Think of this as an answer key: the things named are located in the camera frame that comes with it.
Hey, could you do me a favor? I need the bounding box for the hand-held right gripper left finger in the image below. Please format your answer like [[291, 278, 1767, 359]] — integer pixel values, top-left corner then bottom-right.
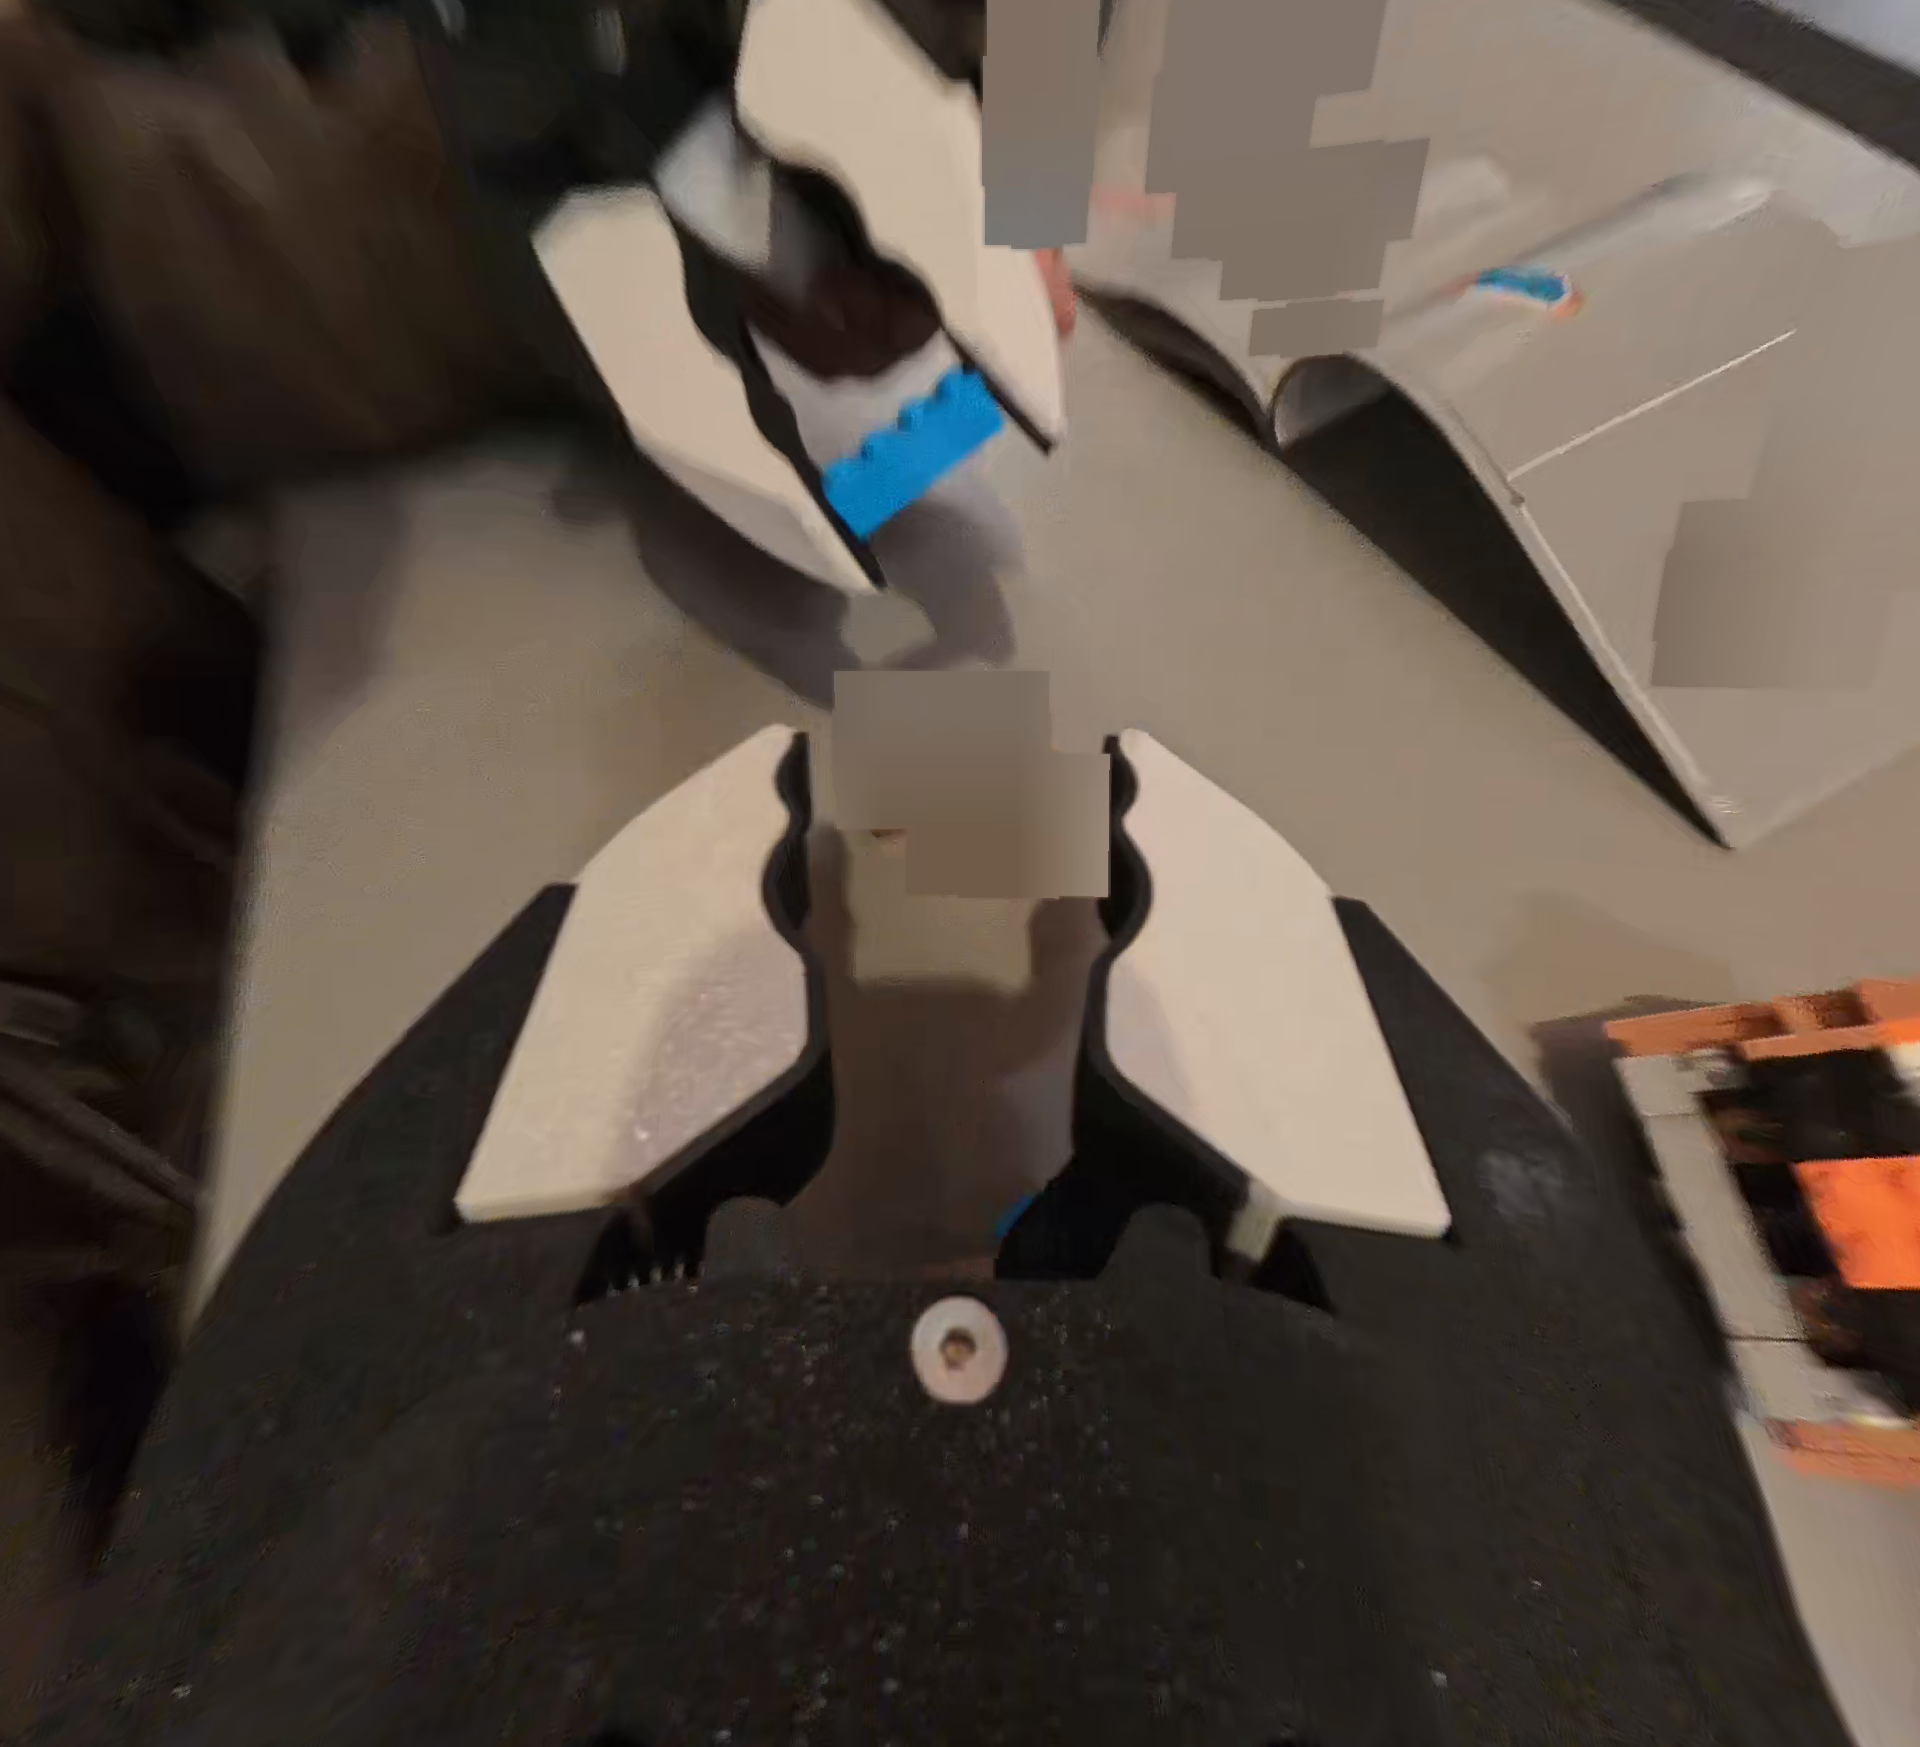
[[460, 728, 834, 1225]]

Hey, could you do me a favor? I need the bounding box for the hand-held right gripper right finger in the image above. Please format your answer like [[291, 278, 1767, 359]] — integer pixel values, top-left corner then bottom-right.
[[1081, 728, 1454, 1243]]

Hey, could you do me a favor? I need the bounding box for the person's dark zip jacket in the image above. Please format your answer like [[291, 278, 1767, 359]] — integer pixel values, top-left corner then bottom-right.
[[0, 428, 263, 1558]]

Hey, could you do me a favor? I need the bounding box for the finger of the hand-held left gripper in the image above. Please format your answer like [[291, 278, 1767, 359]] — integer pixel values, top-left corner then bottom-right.
[[732, 0, 1072, 453], [537, 190, 886, 594]]

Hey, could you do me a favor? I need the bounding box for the brown toy brick model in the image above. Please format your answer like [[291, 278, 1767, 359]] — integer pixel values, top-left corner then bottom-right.
[[1604, 980, 1920, 1487]]

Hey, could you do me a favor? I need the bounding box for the person's left forearm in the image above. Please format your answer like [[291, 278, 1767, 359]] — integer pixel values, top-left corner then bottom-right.
[[0, 0, 571, 471]]

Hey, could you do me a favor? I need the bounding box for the long blue brick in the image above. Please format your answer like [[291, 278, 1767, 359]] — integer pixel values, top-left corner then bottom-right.
[[821, 368, 1009, 546]]

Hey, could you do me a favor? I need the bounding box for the grey instruction booklet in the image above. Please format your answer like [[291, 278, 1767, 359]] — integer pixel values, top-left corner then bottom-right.
[[1072, 170, 1920, 854]]

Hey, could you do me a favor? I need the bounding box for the grey desk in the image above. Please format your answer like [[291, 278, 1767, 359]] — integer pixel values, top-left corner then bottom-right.
[[184, 0, 1920, 1747]]

